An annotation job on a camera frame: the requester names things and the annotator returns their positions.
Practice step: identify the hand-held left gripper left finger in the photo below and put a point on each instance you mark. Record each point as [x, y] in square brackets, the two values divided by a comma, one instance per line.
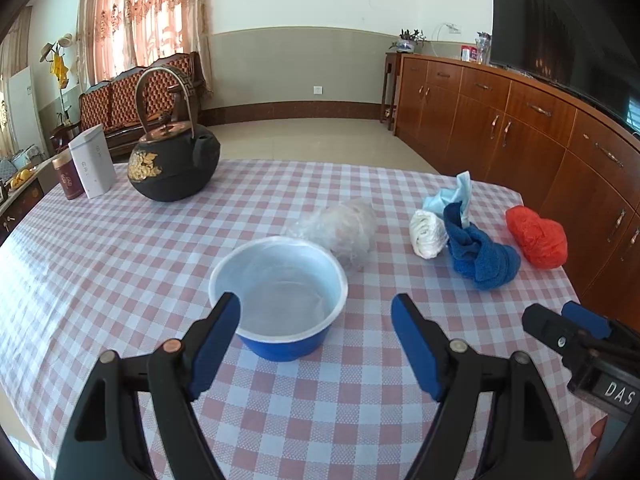
[215, 345]

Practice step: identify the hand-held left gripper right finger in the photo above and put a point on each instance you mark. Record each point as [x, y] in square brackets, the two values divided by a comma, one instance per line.
[415, 345]

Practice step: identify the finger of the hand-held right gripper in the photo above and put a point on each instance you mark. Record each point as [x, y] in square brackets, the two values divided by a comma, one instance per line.
[587, 320]
[550, 327]

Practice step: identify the red cloth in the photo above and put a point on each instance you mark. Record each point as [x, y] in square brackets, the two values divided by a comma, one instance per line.
[537, 237]

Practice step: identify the blue paper bowl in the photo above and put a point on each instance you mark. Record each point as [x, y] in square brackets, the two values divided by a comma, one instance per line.
[280, 280]

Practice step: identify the blue cloth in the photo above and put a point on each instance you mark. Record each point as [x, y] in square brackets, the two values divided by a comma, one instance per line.
[482, 257]

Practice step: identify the clear plastic bag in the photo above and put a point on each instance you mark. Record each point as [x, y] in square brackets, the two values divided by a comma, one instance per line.
[345, 230]

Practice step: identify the light blue face mask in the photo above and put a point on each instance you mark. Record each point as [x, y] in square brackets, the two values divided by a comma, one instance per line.
[460, 190]

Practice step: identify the checked tablecloth table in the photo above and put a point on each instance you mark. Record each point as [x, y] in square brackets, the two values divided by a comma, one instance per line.
[150, 260]

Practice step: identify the black iron teapot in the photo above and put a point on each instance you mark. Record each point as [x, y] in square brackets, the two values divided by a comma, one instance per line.
[175, 160]

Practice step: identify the long wooden sideboard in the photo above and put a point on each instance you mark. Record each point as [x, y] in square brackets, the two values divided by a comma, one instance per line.
[525, 130]

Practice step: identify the white tea box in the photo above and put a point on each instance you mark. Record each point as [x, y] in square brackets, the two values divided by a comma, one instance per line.
[92, 162]

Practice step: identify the dark red tea canister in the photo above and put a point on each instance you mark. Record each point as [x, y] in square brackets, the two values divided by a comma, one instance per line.
[67, 177]

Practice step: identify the low wooden cabinet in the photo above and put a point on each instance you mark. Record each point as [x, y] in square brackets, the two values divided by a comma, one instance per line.
[20, 210]

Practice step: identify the plate of yellow fruit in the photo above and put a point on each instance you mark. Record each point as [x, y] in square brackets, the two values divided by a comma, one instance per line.
[22, 179]

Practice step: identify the wooden sofa with patterned cushions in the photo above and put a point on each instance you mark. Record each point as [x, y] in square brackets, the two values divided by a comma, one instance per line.
[120, 100]

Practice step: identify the black flat television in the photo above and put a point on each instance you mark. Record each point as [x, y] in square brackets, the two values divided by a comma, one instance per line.
[565, 40]

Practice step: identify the red can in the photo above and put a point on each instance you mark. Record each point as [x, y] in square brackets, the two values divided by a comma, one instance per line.
[468, 54]

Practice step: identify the white fridge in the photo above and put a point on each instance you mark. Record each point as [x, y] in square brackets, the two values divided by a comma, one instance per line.
[25, 110]

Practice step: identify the small potted plant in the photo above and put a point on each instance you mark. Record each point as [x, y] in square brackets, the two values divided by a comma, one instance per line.
[406, 42]

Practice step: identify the coat stand with hats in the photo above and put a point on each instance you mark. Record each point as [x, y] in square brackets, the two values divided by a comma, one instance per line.
[59, 70]

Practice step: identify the pink embroidered curtain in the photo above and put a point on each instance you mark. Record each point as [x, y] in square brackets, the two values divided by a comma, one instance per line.
[145, 15]

